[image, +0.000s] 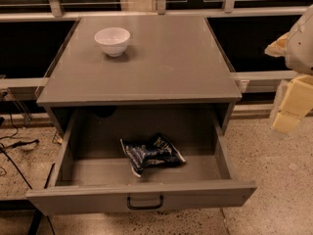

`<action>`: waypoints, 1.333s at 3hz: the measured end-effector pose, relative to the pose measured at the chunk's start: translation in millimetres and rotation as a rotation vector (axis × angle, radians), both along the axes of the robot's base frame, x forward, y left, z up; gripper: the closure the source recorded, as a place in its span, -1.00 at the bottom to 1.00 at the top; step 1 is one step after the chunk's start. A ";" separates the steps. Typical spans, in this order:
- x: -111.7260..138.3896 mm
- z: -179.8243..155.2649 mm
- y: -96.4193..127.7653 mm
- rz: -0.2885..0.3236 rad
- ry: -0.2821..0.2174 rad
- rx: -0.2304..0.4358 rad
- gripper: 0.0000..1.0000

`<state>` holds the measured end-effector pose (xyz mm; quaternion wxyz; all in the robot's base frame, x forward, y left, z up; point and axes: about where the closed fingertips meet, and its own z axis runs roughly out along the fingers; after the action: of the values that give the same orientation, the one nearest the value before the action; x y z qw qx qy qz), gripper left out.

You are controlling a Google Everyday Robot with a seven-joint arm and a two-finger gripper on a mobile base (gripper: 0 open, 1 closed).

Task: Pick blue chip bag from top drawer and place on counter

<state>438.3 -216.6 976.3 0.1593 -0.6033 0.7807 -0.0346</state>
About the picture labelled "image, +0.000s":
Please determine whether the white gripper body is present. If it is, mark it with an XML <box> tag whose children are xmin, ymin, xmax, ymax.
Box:
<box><xmin>285</xmin><ymin>5</ymin><xmax>313</xmax><ymax>74</ymax></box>

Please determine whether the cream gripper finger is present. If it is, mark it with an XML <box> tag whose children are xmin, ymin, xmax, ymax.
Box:
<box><xmin>272</xmin><ymin>74</ymin><xmax>313</xmax><ymax>134</ymax></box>
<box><xmin>264</xmin><ymin>33</ymin><xmax>289</xmax><ymax>58</ymax></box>

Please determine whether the blue chip bag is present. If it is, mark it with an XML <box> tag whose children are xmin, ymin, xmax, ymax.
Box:
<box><xmin>120</xmin><ymin>133</ymin><xmax>186</xmax><ymax>177</ymax></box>

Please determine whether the grey drawer cabinet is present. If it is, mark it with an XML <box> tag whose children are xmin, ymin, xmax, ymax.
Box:
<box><xmin>37</xmin><ymin>16</ymin><xmax>241</xmax><ymax>128</ymax></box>

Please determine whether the open grey top drawer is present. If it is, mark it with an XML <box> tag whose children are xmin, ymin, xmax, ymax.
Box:
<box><xmin>26</xmin><ymin>106</ymin><xmax>256</xmax><ymax>215</ymax></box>

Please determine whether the white ceramic bowl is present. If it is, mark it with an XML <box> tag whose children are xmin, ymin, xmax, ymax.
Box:
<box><xmin>94</xmin><ymin>27</ymin><xmax>131</xmax><ymax>57</ymax></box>

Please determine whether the grey metal railing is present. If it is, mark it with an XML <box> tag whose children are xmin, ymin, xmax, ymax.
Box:
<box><xmin>1</xmin><ymin>0</ymin><xmax>307</xmax><ymax>105</ymax></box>

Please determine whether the black drawer handle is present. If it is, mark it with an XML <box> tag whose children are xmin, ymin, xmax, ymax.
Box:
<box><xmin>127</xmin><ymin>195</ymin><xmax>163</xmax><ymax>211</ymax></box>

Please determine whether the black floor cable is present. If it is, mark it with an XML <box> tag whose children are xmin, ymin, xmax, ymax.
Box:
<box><xmin>0</xmin><ymin>113</ymin><xmax>41</xmax><ymax>191</ymax></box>

